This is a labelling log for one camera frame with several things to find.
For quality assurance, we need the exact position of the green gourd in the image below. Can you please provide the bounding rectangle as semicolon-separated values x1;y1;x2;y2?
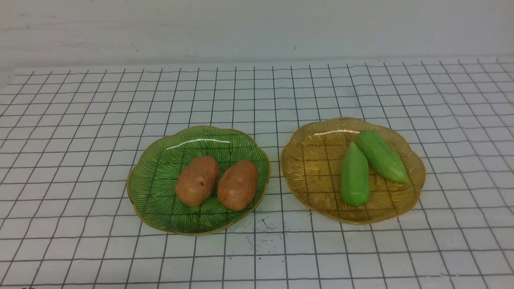
355;130;410;183
340;142;370;207

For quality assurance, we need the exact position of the green plastic plate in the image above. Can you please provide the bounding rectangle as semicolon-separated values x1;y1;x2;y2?
126;126;271;236

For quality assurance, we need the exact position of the white grid tablecloth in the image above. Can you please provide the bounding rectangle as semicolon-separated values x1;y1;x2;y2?
0;57;513;289

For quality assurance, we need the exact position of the amber plastic plate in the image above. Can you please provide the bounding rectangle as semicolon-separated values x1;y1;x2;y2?
280;117;426;224

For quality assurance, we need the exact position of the orange potato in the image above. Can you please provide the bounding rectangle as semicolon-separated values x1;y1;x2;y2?
175;156;220;207
217;160;259;212

